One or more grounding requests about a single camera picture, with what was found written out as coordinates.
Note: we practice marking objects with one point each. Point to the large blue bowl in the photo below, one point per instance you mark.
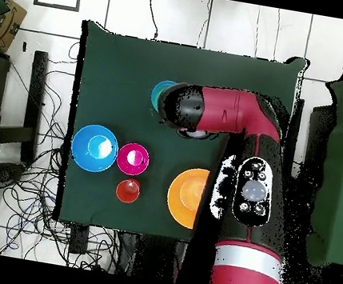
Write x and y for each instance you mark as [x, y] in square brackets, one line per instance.
[81, 146]

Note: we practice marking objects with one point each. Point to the black power strip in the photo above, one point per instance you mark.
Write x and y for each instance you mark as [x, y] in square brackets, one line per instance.
[78, 241]

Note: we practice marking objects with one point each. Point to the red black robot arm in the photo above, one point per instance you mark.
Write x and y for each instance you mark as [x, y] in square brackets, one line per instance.
[222, 108]

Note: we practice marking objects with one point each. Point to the black floor stand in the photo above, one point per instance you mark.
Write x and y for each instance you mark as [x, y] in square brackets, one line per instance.
[317, 140]
[36, 93]

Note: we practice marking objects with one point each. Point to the dark green table cloth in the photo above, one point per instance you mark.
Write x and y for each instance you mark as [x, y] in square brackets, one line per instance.
[123, 59]

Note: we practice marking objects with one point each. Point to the small ribbed blue bowl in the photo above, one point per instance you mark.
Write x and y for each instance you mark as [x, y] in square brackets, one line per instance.
[157, 94]

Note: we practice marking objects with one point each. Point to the large yellow bowl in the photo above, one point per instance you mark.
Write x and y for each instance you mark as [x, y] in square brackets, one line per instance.
[182, 195]

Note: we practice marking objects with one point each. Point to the small pink bowl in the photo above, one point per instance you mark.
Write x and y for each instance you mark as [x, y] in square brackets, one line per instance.
[133, 159]

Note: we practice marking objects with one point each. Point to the cardboard box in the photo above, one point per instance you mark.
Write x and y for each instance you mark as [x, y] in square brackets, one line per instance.
[9, 24]

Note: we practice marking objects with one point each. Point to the orange cup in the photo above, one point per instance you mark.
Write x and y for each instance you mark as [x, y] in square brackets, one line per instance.
[127, 191]

